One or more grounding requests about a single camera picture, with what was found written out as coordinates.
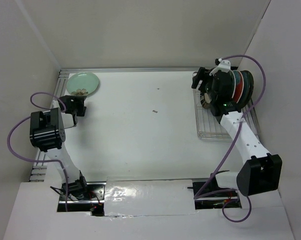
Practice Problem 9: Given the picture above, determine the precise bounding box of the brown striped rim plate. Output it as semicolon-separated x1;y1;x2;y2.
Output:
200;92;211;110

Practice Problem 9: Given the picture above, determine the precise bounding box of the red teal flower plate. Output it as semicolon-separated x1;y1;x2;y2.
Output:
233;70;244;103

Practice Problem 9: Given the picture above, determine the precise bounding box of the dark teal blossom plate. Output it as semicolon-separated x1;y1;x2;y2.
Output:
243;70;255;107

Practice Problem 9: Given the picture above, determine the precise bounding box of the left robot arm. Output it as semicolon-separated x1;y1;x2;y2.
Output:
29;95;89;200

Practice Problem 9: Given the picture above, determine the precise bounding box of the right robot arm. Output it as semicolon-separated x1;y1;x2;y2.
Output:
191;67;283;199

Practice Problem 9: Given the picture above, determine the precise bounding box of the mint green flower plate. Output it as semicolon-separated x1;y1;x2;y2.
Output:
66;72;100;97

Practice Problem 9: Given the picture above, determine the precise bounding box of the silver foil sheet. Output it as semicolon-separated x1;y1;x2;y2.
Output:
104;179;196;217

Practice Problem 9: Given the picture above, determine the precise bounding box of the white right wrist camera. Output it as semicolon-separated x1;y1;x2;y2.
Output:
209;58;231;76

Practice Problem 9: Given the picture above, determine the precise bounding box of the metal wire dish rack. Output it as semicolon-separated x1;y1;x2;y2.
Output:
193;70;253;141

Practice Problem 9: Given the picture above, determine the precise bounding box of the aluminium frame rail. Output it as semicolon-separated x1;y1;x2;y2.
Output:
27;66;238;183

